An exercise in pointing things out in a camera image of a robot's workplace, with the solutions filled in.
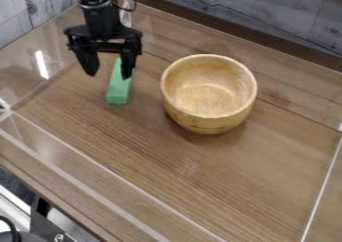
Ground clear acrylic tray walls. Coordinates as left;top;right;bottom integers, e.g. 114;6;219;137
0;3;342;242

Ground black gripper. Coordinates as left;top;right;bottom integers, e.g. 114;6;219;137
64;4;142;79

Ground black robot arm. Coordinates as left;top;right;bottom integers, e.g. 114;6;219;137
64;0;142;80

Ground round wooden bowl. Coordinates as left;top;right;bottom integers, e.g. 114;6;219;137
160;54;257;134

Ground green rectangular stick block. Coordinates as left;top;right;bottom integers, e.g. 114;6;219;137
105;58;132;105

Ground black cable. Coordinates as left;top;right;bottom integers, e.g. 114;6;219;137
0;215;21;242

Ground black metal table bracket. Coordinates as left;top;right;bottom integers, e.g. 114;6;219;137
29;197;76;242

